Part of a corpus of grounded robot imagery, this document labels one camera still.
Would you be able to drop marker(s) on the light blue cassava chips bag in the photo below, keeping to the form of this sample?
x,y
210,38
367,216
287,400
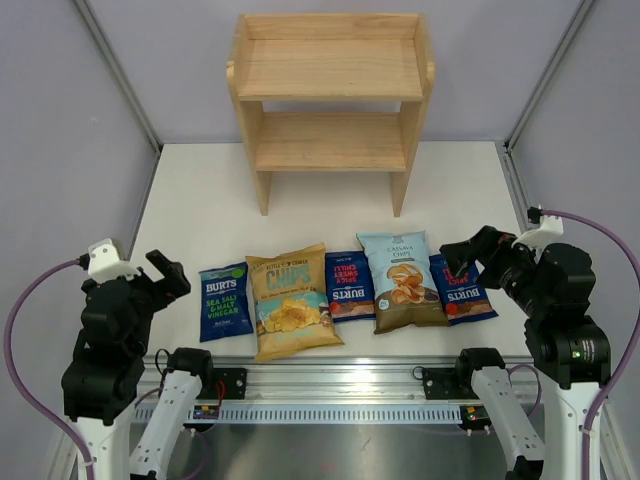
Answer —
x,y
404,290

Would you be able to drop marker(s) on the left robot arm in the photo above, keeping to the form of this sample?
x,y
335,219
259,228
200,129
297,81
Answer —
x,y
100,387

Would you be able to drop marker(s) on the aluminium mounting rail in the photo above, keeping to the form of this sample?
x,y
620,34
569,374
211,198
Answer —
x,y
335,379

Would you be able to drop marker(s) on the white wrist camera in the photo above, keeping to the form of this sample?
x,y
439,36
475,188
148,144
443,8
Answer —
x,y
103,262
547,229

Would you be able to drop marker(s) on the white slotted cable duct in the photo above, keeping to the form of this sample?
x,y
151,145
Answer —
x,y
318,414

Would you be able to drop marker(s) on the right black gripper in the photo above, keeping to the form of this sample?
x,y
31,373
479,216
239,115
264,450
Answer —
x,y
498,245

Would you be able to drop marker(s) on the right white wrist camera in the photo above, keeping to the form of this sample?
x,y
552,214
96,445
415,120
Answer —
x,y
547,229

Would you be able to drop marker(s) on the blue Burts chilli bag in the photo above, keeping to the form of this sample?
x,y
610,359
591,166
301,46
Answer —
x,y
462,299
349,286

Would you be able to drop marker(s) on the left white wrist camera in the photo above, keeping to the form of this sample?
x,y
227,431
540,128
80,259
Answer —
x,y
103,262

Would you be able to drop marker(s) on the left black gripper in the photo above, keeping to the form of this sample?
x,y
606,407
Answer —
x,y
175,285

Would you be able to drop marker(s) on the wooden two-tier shelf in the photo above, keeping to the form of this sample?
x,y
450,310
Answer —
x,y
331,92

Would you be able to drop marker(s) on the blue Burts sea salt bag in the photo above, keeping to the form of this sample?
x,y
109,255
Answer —
x,y
224,303

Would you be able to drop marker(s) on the tan kettle cooked chips bag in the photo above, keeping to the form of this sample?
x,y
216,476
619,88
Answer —
x,y
291,303

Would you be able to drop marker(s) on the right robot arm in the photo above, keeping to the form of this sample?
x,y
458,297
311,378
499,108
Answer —
x,y
551,282

